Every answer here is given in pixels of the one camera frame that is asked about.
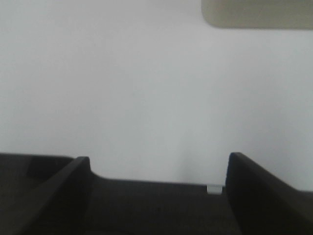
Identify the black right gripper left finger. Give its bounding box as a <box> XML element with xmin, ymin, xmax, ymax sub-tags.
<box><xmin>14</xmin><ymin>157</ymin><xmax>94</xmax><ymax>235</ymax></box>

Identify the brown towel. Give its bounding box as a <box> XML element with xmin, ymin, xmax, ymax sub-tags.
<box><xmin>0</xmin><ymin>153</ymin><xmax>243</xmax><ymax>235</ymax></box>

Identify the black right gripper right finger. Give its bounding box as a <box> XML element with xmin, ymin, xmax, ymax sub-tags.
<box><xmin>225</xmin><ymin>152</ymin><xmax>313</xmax><ymax>235</ymax></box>

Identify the beige plastic basket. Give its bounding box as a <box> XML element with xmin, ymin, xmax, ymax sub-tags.
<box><xmin>201</xmin><ymin>0</ymin><xmax>313</xmax><ymax>30</ymax></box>

